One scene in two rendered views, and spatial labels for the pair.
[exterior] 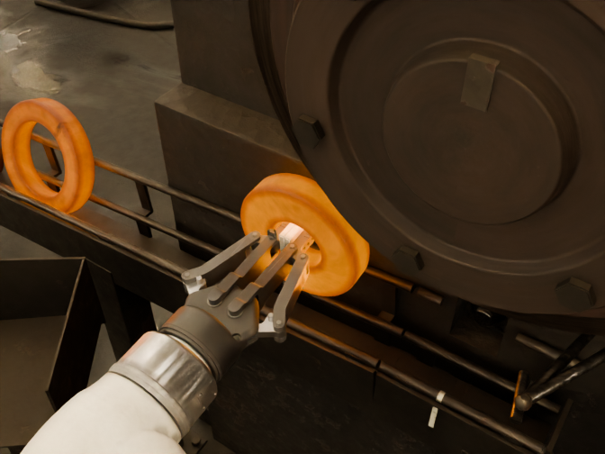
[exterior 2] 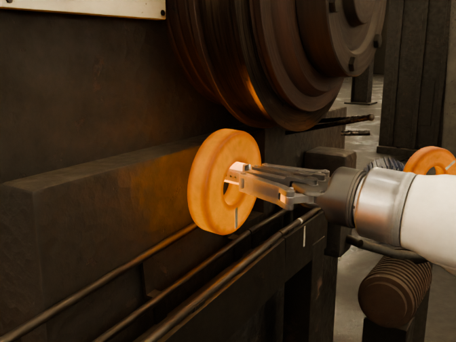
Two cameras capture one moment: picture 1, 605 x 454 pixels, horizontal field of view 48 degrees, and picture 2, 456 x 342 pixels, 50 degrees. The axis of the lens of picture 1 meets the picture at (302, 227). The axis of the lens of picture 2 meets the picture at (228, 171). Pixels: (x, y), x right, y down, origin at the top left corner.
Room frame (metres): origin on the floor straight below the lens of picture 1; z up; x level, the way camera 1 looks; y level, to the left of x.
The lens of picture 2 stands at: (0.55, 0.69, 1.02)
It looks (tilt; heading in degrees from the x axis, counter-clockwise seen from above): 14 degrees down; 270
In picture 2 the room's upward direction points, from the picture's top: straight up
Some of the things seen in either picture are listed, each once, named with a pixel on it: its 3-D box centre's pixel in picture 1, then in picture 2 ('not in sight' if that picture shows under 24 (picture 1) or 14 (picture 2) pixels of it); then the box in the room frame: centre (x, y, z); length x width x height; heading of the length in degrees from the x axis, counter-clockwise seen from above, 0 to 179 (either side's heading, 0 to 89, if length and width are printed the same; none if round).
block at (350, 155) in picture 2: not in sight; (326, 201); (0.32, -0.37, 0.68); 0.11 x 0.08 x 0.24; 147
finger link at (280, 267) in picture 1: (266, 285); (286, 180); (0.46, 0.04, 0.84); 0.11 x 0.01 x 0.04; 145
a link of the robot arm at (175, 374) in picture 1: (165, 381); (385, 205); (0.35, 0.13, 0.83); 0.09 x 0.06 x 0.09; 57
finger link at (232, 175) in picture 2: (272, 234); (235, 178); (0.54, 0.03, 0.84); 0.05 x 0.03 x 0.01; 147
